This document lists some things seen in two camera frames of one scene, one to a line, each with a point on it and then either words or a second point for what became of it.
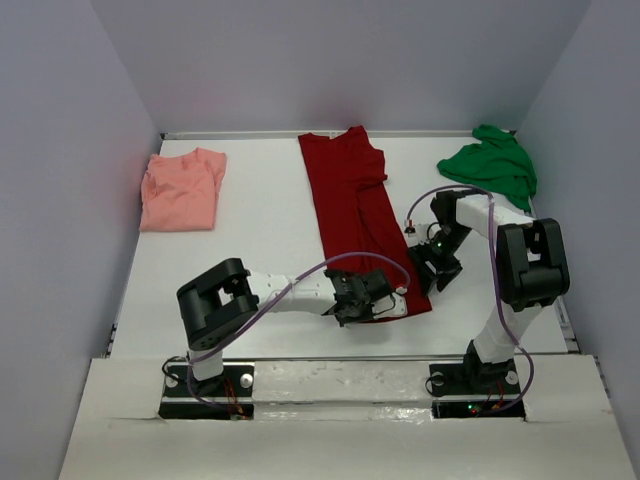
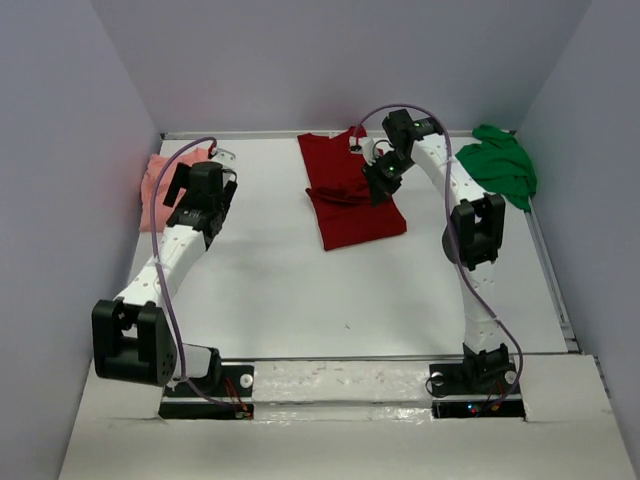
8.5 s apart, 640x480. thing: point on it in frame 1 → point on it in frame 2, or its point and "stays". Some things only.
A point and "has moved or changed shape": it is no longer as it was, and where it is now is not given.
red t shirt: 345,170 has moved or changed shape
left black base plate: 227,397 stays
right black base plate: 472,390 stays
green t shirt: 500,162 stays
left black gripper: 368,295 → 173,185
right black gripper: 435,262 → 379,183
